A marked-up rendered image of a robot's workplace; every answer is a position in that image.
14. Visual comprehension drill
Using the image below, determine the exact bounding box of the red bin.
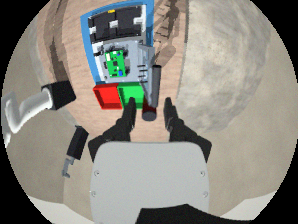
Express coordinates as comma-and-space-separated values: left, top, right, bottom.
93, 83, 122, 109

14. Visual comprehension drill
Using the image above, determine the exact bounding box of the green circuit board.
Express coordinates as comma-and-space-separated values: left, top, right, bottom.
105, 50, 126, 78

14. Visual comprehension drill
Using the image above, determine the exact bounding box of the green bin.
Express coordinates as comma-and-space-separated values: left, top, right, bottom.
117, 82, 144, 109

